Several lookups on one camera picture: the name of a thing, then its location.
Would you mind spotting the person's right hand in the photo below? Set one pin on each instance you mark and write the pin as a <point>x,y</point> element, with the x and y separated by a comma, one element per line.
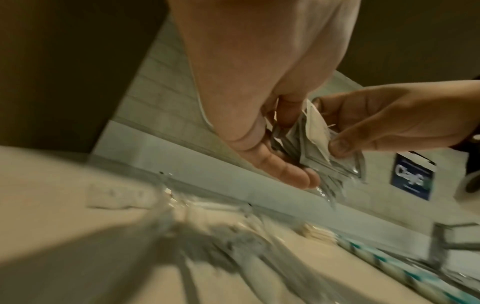
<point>405,115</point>

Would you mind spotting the person's left hand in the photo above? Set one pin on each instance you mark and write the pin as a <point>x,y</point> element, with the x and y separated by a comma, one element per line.
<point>243,59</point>

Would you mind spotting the bundle of clear packets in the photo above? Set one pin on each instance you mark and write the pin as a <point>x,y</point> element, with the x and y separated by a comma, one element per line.
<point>347,167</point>

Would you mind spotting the single white sachet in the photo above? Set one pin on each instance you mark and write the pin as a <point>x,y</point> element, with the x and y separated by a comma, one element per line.
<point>317,130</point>

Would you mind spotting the white paper roll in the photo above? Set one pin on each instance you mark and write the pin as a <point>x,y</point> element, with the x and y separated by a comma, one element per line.
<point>468,185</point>

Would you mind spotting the stack of beige pads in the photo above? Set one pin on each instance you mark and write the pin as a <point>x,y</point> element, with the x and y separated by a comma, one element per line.
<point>318,233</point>

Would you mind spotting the row of teal white boxes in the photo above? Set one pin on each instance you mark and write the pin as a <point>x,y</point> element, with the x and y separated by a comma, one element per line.
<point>405,267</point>

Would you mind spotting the pile of clear plastic bags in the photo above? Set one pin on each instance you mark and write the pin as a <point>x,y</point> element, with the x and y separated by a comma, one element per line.
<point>225,240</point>

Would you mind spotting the blue wall sign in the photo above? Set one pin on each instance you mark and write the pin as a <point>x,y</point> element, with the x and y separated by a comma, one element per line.
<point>412,176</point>

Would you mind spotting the grey metal frame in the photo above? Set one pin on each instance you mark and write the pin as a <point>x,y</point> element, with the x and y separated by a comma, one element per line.
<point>442,243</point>

